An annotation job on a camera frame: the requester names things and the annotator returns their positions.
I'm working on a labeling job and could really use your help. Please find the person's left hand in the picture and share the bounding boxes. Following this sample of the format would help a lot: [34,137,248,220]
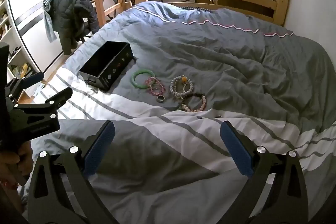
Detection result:
[0,141,34,188]

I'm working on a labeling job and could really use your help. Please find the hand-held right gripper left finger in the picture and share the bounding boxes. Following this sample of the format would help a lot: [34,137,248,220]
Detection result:
[28,120,118,224]

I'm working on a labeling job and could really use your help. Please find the pink crystal bead bracelet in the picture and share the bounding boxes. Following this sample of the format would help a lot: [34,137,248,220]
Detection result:
[143,76,166,96]

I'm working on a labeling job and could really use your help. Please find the black rectangular box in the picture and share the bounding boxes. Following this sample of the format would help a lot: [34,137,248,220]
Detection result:
[78,41,134,92]

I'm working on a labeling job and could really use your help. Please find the light blue shirt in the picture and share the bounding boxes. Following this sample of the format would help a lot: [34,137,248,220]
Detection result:
[43,0,57,43]

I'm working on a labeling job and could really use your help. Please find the checked bed sheet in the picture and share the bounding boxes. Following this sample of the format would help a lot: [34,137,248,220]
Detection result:
[181,5,212,12]

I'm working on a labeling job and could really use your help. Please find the dark and pink bead bracelet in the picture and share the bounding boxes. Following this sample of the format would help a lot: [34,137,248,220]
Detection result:
[181,93,207,113]

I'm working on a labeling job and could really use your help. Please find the white bead bracelet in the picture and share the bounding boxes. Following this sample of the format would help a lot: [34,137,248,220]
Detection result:
[170,76,195,99]

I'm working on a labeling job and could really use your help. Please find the black office chair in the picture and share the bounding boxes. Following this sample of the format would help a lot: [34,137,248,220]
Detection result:
[74,17,93,44]

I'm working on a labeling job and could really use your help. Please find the grey and white striped duvet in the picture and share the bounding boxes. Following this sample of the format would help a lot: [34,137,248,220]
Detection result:
[21,1,336,224]

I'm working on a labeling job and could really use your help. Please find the white bookshelf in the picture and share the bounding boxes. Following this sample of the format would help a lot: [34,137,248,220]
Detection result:
[0,0,40,102]

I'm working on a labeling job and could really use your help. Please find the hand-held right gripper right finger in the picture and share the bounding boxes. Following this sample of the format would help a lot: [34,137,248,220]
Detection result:
[220,120,309,224]

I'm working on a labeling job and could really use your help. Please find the green jade bangle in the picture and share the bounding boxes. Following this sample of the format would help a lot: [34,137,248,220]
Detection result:
[132,69,155,89]

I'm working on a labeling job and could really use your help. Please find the dark puffer jacket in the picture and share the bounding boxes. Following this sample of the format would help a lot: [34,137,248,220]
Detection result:
[49,0,100,55]

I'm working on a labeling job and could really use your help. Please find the white sliding wardrobe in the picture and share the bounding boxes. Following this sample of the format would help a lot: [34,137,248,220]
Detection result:
[6,0,95,73]

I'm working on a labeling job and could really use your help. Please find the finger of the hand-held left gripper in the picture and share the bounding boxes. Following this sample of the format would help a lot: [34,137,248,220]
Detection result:
[13,86,73,119]
[5,71,44,99]

